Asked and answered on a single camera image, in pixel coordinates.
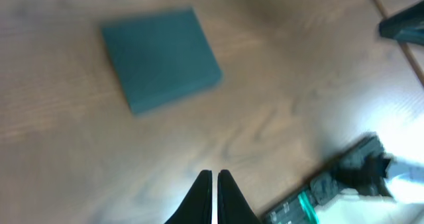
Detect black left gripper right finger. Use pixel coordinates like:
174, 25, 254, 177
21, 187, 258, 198
217, 170, 261, 224

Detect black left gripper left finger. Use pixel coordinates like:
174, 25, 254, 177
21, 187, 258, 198
165, 170, 213, 224

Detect black box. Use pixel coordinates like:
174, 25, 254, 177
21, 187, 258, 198
101, 8, 222, 115

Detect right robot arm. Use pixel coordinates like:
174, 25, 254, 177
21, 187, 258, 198
378, 1, 423, 46

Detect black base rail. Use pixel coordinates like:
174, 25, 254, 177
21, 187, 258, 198
260, 135, 392, 224

